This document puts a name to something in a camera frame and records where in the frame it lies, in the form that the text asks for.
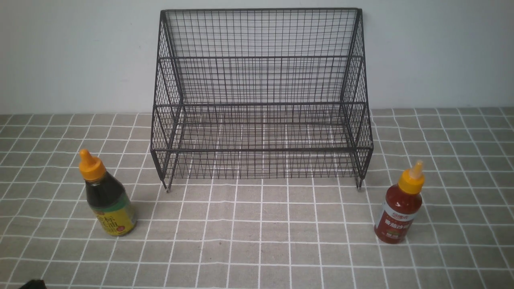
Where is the black object at corner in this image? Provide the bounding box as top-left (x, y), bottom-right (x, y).
top-left (19, 279), bottom-right (47, 289)

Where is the dark soy sauce bottle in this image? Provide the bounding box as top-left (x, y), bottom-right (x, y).
top-left (79, 149), bottom-right (137, 236)

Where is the grey checkered tablecloth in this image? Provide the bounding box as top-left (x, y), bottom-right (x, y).
top-left (0, 107), bottom-right (514, 289)

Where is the red chili sauce bottle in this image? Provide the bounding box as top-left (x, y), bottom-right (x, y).
top-left (374, 160), bottom-right (425, 244)

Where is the black wire mesh shelf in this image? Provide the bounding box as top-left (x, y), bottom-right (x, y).
top-left (149, 8), bottom-right (374, 189)

